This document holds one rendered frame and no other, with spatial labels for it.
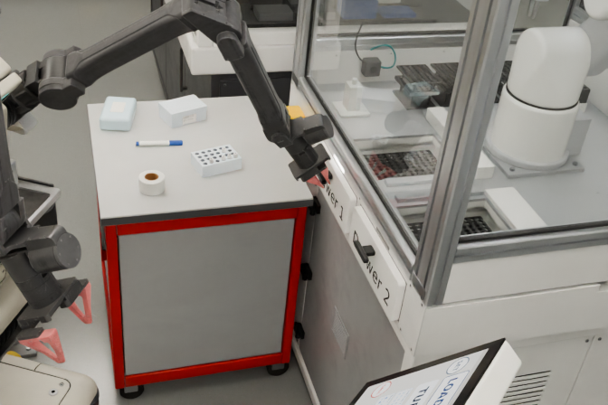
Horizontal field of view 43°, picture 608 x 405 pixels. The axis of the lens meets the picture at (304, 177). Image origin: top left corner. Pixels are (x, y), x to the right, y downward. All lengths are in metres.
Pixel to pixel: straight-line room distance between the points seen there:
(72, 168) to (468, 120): 2.57
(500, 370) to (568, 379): 0.88
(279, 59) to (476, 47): 1.47
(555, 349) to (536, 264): 0.32
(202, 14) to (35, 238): 0.50
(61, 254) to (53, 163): 2.47
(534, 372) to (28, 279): 1.18
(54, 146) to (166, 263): 1.73
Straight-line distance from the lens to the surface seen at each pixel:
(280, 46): 2.70
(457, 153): 1.40
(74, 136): 3.91
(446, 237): 1.49
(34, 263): 1.29
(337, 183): 1.96
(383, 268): 1.73
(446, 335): 1.68
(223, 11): 1.49
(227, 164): 2.22
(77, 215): 3.37
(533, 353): 1.89
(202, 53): 2.64
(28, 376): 2.35
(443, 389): 1.17
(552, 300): 1.76
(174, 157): 2.30
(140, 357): 2.45
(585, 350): 1.98
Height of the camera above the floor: 1.99
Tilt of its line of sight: 33 degrees down
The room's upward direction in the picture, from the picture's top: 6 degrees clockwise
